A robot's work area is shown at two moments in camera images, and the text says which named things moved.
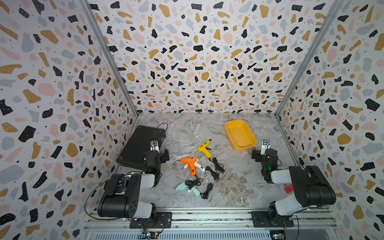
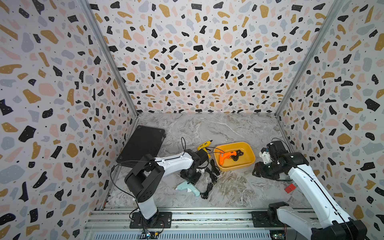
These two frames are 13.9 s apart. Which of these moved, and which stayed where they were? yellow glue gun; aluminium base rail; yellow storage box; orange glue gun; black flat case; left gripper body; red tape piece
Moved: orange glue gun; left gripper body; yellow storage box
Stayed: black flat case; red tape piece; yellow glue gun; aluminium base rail
